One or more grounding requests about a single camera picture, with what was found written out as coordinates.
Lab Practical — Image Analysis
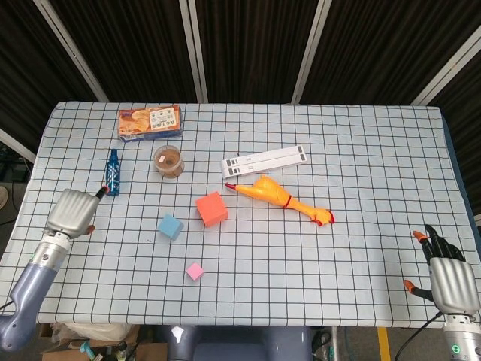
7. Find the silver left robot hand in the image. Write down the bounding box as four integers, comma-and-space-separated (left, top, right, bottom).
44, 184, 108, 240

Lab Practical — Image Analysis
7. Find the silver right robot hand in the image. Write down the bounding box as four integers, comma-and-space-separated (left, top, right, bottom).
403, 224, 475, 315

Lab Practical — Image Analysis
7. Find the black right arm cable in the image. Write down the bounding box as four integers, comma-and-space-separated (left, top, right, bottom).
390, 311, 445, 361

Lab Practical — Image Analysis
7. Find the orange foam cube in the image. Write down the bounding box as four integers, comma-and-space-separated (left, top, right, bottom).
195, 190, 230, 229

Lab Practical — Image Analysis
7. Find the light blue foam cube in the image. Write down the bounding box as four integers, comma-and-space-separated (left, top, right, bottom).
157, 213, 185, 241

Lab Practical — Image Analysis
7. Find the white partition frame post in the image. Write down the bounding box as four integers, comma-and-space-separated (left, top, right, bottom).
410, 26, 481, 106
32, 0, 110, 103
291, 0, 331, 105
178, 0, 209, 103
0, 128, 38, 163

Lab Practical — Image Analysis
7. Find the orange biscuit box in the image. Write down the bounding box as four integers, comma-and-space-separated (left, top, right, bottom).
117, 105, 185, 143

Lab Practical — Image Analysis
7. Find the checkered light blue tablecloth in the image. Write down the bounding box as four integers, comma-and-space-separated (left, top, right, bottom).
0, 100, 481, 329

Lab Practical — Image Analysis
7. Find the blue-grey robot torso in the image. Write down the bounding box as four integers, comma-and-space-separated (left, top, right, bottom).
165, 325, 313, 361

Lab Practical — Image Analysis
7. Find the clear jar of rubber bands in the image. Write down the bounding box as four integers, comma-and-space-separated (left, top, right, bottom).
153, 144, 186, 179

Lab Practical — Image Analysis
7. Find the metal table leg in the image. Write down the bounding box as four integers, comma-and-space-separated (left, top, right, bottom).
329, 326, 341, 361

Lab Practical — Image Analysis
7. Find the white power strip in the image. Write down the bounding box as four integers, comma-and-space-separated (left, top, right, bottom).
220, 144, 310, 180

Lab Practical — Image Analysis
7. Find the blue spray bottle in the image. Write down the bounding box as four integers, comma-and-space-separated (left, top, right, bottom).
104, 148, 123, 197

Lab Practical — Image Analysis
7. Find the white plastic bag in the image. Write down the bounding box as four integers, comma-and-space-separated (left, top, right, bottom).
52, 323, 132, 344

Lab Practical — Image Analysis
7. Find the yellow rubber chicken toy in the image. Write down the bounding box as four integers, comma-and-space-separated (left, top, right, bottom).
224, 174, 335, 227

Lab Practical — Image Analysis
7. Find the brown cardboard box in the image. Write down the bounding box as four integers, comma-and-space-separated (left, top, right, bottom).
39, 323, 168, 361

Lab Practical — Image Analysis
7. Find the pink foam cube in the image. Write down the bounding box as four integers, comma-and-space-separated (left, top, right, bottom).
186, 262, 206, 281

